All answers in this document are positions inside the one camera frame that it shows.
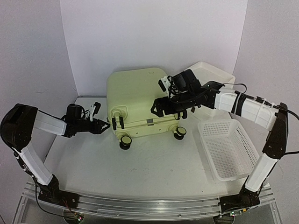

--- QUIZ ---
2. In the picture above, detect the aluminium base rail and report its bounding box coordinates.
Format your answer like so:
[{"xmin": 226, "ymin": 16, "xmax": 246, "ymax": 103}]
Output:
[{"xmin": 12, "ymin": 178, "xmax": 282, "ymax": 224}]

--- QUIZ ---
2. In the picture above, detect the left base black cable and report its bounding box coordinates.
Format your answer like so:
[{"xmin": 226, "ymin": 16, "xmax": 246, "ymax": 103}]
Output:
[{"xmin": 35, "ymin": 184, "xmax": 71, "ymax": 219}]

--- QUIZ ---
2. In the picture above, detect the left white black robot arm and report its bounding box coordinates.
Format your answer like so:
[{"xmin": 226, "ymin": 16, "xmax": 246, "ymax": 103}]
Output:
[{"xmin": 0, "ymin": 102, "xmax": 110, "ymax": 209}]

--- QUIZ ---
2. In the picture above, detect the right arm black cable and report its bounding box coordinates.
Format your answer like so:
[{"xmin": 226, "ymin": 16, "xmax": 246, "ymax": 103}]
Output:
[{"xmin": 221, "ymin": 83, "xmax": 299, "ymax": 154}]

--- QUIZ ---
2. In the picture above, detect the white perforated plastic basket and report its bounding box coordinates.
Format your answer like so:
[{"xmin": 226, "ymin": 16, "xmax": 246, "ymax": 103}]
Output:
[{"xmin": 198, "ymin": 119, "xmax": 259, "ymax": 182}]

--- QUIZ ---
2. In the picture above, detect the white three-drawer storage cabinet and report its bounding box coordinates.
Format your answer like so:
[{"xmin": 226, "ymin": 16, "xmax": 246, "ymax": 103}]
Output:
[{"xmin": 187, "ymin": 62, "xmax": 235, "ymax": 121}]

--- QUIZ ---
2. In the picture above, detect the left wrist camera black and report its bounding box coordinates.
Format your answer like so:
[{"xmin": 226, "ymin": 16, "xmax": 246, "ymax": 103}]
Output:
[{"xmin": 63, "ymin": 102, "xmax": 101, "ymax": 123}]

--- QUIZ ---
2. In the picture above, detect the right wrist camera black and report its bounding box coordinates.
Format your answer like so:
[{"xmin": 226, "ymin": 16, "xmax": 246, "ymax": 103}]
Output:
[{"xmin": 158, "ymin": 69, "xmax": 199, "ymax": 98}]

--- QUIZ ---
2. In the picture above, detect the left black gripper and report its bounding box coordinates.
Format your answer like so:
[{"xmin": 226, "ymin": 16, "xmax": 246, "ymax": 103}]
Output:
[{"xmin": 75, "ymin": 118, "xmax": 110, "ymax": 134}]

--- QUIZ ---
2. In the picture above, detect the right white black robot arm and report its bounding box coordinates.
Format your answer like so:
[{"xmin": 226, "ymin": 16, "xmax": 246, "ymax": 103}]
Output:
[{"xmin": 150, "ymin": 81, "xmax": 288, "ymax": 215}]

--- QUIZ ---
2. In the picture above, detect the pale green hard-shell suitcase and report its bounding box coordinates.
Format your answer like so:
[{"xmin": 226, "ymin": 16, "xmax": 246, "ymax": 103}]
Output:
[{"xmin": 107, "ymin": 68, "xmax": 186, "ymax": 150}]

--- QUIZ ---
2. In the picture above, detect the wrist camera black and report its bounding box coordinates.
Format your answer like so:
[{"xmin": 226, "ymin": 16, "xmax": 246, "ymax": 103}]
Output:
[
  {"xmin": 158, "ymin": 69, "xmax": 199, "ymax": 98},
  {"xmin": 63, "ymin": 102, "xmax": 101, "ymax": 123}
]

